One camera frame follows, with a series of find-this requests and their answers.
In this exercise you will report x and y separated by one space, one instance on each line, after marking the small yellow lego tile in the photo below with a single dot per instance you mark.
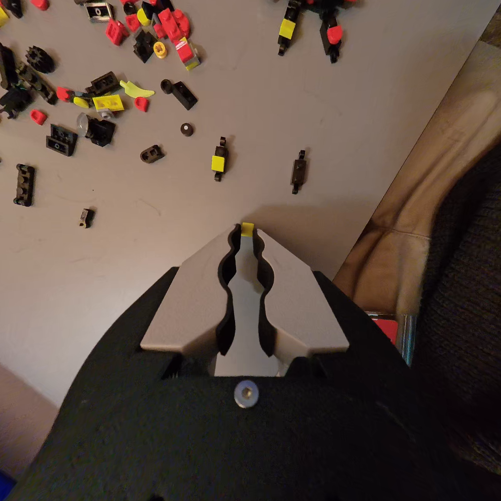
247 229
218 163

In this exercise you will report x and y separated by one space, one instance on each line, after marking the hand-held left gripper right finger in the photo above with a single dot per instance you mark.
309 313

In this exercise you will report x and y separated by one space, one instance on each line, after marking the partly built lego model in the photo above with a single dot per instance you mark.
287 29

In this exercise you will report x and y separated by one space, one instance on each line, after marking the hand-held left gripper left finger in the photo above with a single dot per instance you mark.
188 309

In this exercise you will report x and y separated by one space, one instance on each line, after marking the scattered loose lego pieces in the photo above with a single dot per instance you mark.
105 102

